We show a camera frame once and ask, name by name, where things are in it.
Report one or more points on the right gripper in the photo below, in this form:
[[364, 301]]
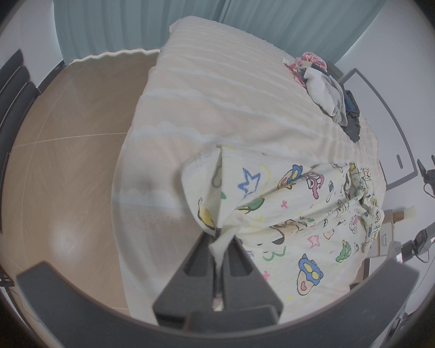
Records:
[[434, 177]]

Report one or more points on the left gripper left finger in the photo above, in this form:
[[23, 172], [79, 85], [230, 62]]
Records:
[[194, 277]]

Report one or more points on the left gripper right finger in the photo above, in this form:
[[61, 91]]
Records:
[[246, 281]]

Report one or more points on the white printed pyjama top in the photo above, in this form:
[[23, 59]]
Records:
[[275, 208]]

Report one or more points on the pile of clothes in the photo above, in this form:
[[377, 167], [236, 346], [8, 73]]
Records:
[[330, 92]]

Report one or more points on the white bedside table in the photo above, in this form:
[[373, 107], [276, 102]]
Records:
[[384, 239]]

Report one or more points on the bed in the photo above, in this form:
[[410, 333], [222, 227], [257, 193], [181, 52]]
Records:
[[210, 96]]

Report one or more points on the blue-green curtain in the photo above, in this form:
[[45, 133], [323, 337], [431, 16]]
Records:
[[130, 13], [304, 9]]

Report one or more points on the dark slatted panel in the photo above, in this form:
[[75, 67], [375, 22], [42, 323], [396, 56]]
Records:
[[7, 121]]

